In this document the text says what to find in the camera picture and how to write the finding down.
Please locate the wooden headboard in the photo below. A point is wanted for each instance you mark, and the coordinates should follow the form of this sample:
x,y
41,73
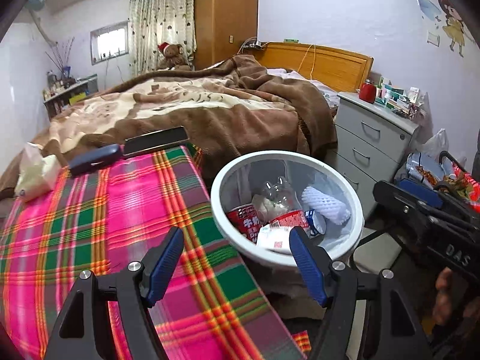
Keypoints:
x,y
339,69

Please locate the red milk can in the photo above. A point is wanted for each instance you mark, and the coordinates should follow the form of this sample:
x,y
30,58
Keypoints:
x,y
247,220

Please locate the small window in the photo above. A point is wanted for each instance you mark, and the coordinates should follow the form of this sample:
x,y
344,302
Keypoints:
x,y
109,42

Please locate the patterned window curtain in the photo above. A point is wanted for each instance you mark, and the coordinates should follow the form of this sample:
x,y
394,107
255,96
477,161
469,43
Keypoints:
x,y
152,23

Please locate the girl wall sticker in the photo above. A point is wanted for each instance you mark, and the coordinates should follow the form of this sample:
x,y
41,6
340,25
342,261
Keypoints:
x,y
454,28

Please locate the soft tissue pack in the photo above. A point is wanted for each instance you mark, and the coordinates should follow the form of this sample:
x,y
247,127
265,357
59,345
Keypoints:
x,y
37,174

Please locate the boxes on nightstand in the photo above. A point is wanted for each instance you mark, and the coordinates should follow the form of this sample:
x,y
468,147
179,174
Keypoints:
x,y
406,103

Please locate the brown fleece blanket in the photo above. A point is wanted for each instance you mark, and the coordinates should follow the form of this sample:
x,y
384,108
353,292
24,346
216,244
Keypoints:
x,y
230,110

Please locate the red jar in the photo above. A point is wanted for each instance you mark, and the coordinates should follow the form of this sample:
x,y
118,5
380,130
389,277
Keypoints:
x,y
368,92

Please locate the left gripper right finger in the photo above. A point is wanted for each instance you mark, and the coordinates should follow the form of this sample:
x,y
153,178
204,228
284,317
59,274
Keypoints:
x,y
391,329

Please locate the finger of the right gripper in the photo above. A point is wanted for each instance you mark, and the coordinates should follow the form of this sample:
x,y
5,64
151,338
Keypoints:
x,y
408,200
426,171

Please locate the dark blue glasses case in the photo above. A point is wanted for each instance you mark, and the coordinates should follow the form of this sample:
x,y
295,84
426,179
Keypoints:
x,y
95,159

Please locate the white trash bin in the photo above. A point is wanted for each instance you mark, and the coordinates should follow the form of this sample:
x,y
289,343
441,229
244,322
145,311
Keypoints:
x,y
238,181

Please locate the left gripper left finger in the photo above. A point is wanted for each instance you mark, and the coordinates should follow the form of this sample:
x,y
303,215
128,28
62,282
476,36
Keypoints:
x,y
83,329

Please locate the wooden wardrobe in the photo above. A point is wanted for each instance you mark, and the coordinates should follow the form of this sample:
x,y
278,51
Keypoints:
x,y
221,27

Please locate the black smartphone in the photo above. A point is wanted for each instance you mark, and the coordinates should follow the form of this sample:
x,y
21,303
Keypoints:
x,y
155,141

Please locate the right hand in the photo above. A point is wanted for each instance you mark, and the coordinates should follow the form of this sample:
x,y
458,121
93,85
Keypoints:
x,y
442,309

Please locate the cluttered white shelf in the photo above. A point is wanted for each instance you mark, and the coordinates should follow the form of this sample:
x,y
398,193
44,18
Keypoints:
x,y
62,98

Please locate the teddy bear with santa hat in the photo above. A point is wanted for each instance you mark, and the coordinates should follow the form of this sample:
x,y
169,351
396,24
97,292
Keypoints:
x,y
173,57

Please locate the grey drawer nightstand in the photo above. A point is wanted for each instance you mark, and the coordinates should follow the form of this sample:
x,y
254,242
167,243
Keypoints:
x,y
372,142

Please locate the pink plaid tablecloth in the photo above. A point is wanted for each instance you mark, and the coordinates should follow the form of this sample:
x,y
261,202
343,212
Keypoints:
x,y
213,308

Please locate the clear plastic cola bottle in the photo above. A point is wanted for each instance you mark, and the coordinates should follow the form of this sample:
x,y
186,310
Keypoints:
x,y
278,205

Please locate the pink strawberry milk carton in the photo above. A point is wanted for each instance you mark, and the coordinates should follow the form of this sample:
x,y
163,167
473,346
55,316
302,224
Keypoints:
x,y
274,238

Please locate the dried branches in vase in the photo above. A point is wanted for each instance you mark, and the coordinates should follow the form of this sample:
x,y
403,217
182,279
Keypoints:
x,y
59,55

